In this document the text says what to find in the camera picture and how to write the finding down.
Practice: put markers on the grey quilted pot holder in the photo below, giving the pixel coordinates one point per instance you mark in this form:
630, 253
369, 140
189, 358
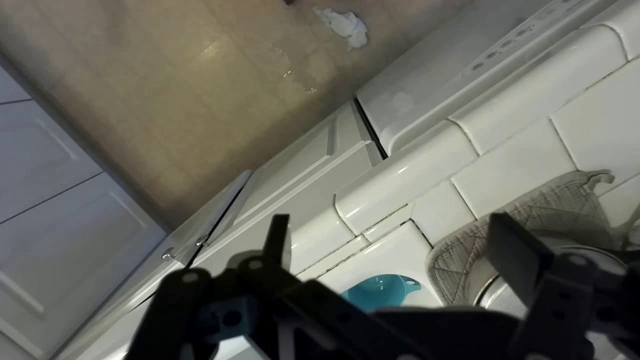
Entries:
550, 210

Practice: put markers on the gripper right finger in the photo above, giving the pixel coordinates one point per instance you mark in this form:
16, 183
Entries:
565, 300

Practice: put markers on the crumpled white cloth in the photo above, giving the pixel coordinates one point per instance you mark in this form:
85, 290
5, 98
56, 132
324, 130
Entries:
346, 24

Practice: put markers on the teal plastic funnel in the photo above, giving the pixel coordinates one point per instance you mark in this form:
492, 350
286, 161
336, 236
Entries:
380, 291

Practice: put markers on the white cabinet door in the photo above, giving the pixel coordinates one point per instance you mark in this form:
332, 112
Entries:
150, 285
305, 175

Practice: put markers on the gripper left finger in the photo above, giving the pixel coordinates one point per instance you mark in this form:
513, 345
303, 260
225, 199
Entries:
260, 310

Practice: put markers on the row of white cabinets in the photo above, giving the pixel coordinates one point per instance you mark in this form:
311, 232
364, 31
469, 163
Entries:
55, 225

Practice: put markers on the white dishwasher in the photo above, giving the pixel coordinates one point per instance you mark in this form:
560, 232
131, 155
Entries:
430, 80

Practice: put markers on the silver cabinet knob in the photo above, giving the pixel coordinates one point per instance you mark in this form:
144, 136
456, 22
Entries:
202, 242
168, 254

